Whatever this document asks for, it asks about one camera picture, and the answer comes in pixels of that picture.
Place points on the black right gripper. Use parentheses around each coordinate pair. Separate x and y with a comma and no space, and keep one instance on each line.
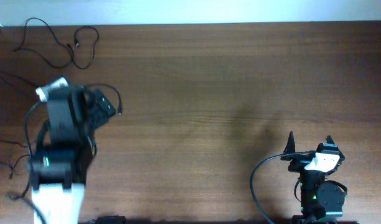
(298,164)

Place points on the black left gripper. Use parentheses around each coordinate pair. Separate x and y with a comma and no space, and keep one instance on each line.
(100,113)

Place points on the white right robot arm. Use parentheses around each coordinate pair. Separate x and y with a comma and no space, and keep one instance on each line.
(321,200)

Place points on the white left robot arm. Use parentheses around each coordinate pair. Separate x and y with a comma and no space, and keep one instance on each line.
(64,150)

